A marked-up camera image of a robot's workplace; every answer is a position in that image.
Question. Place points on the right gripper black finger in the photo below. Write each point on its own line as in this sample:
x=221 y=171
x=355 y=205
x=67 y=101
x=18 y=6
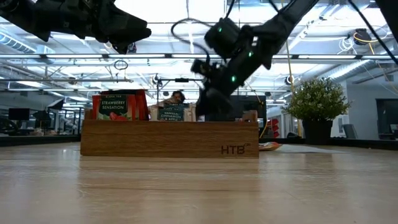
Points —
x=223 y=107
x=206 y=104

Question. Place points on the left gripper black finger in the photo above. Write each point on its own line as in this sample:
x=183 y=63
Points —
x=130 y=26
x=122 y=45

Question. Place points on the white cinnamon apple tea packet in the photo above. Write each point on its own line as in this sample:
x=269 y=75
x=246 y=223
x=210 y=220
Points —
x=192 y=115

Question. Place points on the green vanilla cinnamon tea packet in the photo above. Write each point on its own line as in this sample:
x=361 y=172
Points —
x=172 y=112

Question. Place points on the wooden tea organizer box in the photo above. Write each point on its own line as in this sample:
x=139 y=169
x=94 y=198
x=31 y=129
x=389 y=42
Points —
x=171 y=140

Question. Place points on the orange tea packet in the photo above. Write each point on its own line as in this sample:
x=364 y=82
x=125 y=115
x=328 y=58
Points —
x=270 y=146

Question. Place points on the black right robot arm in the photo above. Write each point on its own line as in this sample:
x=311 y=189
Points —
x=280 y=25

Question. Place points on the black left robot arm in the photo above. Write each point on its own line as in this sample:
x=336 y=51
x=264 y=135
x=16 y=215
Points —
x=31 y=15

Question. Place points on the person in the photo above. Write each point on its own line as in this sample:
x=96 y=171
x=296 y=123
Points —
x=178 y=96

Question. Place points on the small round black device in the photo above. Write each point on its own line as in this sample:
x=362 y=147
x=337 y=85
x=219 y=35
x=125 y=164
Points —
x=289 y=80

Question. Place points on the green potted plant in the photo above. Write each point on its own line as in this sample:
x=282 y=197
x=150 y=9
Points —
x=317 y=99

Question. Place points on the black background monitor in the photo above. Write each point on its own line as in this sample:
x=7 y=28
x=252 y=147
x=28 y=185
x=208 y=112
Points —
x=18 y=114

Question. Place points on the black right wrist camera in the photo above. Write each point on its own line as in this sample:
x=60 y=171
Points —
x=202 y=67

